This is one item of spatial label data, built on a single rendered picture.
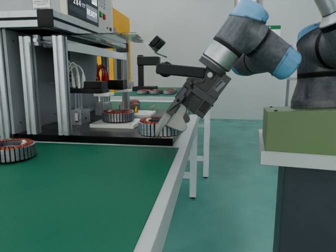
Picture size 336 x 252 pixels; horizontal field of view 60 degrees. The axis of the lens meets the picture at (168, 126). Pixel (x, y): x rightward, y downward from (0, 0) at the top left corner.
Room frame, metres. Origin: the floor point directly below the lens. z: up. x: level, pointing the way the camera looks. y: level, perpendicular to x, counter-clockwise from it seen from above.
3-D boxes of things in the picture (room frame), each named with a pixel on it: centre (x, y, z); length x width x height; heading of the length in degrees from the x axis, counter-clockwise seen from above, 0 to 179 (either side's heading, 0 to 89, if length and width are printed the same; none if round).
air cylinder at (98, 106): (1.27, 0.28, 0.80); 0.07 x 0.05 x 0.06; 172
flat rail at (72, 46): (1.15, 0.26, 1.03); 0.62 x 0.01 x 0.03; 172
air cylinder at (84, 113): (1.03, 0.32, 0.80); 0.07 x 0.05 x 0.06; 172
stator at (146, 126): (0.71, 0.02, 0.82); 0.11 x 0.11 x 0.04
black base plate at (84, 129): (1.14, 0.17, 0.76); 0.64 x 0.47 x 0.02; 172
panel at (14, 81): (1.17, 0.41, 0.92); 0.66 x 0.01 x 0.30; 172
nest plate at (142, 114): (1.25, 0.14, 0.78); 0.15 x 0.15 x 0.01; 82
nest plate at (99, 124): (1.01, 0.18, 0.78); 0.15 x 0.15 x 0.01; 82
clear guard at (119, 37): (1.02, 0.18, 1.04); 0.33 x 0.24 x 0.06; 82
